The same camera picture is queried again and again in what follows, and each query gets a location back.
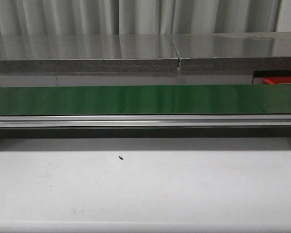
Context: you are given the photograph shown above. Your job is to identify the grey stone counter left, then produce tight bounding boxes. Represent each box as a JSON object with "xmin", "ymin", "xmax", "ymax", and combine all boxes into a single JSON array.
[{"xmin": 0, "ymin": 35, "xmax": 178, "ymax": 73}]

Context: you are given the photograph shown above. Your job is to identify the red plastic tray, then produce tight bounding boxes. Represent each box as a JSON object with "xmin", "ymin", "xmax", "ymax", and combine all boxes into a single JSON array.
[{"xmin": 264, "ymin": 76, "xmax": 291, "ymax": 84}]

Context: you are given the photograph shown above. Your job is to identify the green conveyor belt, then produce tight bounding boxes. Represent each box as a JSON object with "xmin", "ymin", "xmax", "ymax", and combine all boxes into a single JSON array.
[{"xmin": 0, "ymin": 84, "xmax": 291, "ymax": 116}]

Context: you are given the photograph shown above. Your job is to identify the grey pleated curtain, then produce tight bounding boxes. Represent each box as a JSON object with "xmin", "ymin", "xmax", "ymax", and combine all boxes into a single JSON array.
[{"xmin": 0, "ymin": 0, "xmax": 280, "ymax": 35}]

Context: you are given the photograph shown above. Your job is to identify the aluminium conveyor side rail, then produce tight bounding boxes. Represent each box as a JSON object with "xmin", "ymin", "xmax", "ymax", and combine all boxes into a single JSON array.
[{"xmin": 0, "ymin": 114, "xmax": 291, "ymax": 128}]

